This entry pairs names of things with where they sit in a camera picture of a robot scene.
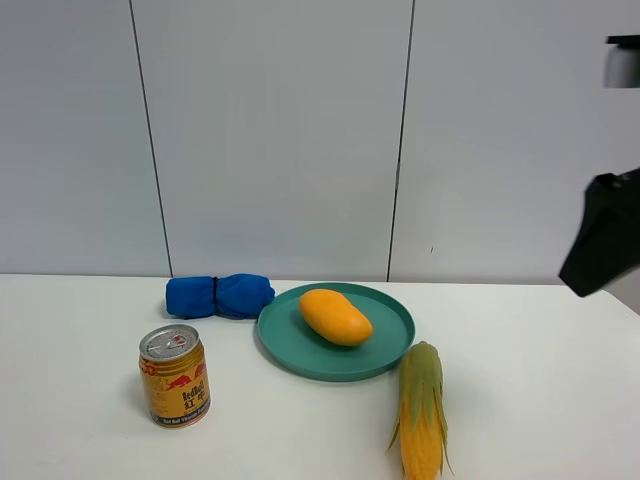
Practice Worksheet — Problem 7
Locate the yellow corn cob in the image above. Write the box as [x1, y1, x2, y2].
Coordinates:
[389, 341, 450, 480]

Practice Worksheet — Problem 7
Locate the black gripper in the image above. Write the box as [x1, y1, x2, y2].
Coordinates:
[559, 169, 639, 297]

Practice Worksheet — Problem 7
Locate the gold Red Bull can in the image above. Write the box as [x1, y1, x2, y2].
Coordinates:
[138, 324, 211, 428]

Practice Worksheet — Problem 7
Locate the rolled blue cloth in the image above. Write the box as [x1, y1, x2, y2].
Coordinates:
[165, 273, 275, 319]

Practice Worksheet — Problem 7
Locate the teal round plate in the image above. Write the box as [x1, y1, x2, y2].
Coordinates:
[257, 282, 416, 382]

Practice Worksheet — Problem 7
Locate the orange yellow mango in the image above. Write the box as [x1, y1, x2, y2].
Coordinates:
[298, 289, 374, 347]

